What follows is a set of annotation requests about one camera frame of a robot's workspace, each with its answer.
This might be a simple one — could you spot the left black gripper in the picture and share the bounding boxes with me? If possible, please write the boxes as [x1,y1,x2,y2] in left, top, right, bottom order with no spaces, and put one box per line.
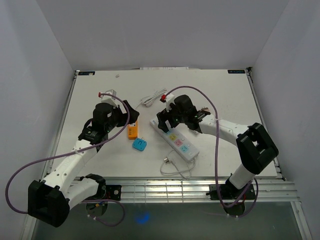
[105,100,140,133]

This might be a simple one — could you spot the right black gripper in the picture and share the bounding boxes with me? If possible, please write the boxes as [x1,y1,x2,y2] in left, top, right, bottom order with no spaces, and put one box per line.
[157,103,187,133]

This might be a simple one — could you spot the white pastel power strip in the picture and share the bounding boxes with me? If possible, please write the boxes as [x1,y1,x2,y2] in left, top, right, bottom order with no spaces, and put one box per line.
[149,118,200,162]

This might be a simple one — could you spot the pink plug adapter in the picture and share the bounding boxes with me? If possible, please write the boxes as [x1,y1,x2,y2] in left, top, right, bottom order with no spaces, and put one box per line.
[201,107,211,114]

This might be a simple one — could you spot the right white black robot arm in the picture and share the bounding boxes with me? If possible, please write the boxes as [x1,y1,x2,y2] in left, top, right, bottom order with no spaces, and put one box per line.
[156,94,279,199]

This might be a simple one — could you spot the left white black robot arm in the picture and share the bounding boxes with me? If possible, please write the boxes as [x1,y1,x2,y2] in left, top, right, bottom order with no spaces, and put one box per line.
[27,100,140,227]

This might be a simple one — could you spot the blue plug adapter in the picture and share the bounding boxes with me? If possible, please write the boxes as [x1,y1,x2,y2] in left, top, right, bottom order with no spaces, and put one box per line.
[132,137,147,152]

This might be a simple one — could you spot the orange power adapter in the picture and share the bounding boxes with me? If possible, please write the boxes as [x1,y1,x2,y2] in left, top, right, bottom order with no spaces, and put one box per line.
[127,121,139,140]

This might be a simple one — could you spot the left blue corner label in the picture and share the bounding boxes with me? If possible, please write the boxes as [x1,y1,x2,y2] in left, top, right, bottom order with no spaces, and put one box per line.
[78,71,96,76]

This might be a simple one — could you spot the blue corner label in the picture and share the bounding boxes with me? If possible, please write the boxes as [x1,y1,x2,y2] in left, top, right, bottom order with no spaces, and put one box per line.
[227,69,246,74]
[78,71,96,76]

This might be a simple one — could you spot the right blue corner label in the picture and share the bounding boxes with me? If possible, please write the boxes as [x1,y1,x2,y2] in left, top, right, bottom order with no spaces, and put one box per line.
[227,69,246,74]

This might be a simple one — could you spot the bundled white cable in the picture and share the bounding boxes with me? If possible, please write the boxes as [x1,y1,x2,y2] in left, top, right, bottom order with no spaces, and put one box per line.
[138,87,168,108]

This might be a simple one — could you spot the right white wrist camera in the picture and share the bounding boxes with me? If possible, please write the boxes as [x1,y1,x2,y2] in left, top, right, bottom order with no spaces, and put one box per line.
[160,93,175,112]

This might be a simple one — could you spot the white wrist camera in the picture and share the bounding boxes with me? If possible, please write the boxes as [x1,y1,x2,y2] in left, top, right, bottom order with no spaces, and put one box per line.
[160,93,175,112]
[98,89,118,107]

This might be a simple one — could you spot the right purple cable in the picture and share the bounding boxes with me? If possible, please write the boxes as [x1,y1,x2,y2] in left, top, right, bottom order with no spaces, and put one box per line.
[169,85,260,218]

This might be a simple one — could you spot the purple cable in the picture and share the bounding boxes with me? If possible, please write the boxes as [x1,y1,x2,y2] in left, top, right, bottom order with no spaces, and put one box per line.
[169,85,260,218]
[4,92,131,227]

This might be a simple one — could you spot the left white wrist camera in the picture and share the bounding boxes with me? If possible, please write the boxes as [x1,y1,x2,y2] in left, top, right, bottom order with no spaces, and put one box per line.
[98,89,118,107]

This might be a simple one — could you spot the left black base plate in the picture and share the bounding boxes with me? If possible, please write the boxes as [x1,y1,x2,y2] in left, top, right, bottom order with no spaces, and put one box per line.
[103,184,122,201]

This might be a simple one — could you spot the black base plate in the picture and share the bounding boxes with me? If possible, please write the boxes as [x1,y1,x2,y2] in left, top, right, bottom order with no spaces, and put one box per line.
[206,183,256,200]
[103,184,122,201]

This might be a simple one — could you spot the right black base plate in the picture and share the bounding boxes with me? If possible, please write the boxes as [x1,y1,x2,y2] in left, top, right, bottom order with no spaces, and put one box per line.
[206,183,256,200]

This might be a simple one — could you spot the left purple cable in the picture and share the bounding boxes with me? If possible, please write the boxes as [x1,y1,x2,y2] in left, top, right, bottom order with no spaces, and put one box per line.
[4,92,131,227]

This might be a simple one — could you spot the aluminium front rail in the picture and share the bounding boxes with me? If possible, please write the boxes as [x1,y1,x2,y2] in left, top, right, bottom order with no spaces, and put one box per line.
[106,177,301,204]

